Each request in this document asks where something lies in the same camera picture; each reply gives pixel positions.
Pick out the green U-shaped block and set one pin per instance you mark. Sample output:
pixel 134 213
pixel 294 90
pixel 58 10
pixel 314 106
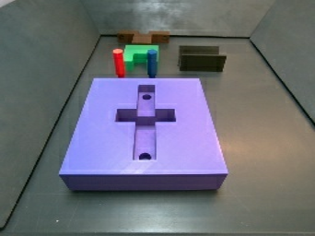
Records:
pixel 135 54

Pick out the purple board with cross slot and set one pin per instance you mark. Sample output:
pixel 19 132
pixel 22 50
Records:
pixel 145 137

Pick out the black angled fixture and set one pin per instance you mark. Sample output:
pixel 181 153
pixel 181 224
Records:
pixel 201 58

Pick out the blue cylindrical peg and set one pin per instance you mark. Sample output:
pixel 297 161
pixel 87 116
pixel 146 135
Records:
pixel 153 63

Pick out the red cylindrical peg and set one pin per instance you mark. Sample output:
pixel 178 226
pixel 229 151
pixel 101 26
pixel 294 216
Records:
pixel 119 62

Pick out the brown wooden T-shaped block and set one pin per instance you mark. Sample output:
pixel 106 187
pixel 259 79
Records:
pixel 134 37

